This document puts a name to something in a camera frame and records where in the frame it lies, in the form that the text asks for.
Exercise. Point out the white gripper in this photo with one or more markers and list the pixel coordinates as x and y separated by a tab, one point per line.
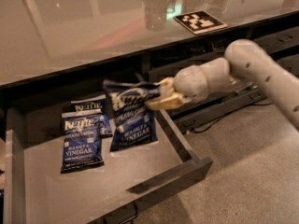
191	84

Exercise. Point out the blue kettle chip bag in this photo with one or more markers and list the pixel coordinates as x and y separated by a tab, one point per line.
98	102
82	142
134	123

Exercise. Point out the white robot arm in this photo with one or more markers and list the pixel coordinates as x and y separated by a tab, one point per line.
242	59

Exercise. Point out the upper right closed drawer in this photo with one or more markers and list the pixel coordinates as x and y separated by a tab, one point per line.
286	41

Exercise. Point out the closed drawer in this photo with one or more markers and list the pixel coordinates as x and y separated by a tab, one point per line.
286	41
290	62
196	115

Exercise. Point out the lower right closed drawer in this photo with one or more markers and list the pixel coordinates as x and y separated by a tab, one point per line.
196	115

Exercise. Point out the middle right closed drawer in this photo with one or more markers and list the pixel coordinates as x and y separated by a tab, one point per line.
290	62

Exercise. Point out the open grey top drawer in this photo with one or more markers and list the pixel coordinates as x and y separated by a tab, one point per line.
129	181

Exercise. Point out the black white fiducial marker tile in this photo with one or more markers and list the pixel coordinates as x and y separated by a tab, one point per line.
199	22

